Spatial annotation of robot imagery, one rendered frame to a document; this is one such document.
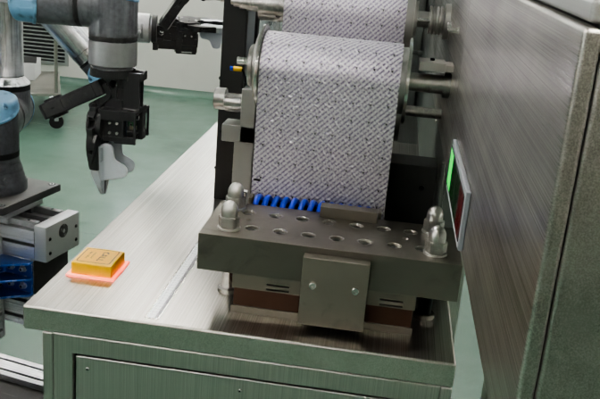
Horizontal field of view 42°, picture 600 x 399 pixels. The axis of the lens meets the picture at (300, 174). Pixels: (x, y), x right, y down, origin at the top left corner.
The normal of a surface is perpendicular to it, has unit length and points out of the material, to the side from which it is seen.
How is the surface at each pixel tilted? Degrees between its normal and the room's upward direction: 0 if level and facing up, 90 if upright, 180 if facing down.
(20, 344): 0
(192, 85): 90
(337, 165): 90
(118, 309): 0
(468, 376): 0
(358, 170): 90
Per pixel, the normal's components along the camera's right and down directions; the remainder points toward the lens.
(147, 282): 0.08, -0.95
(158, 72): -0.13, 0.28
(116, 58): 0.37, 0.29
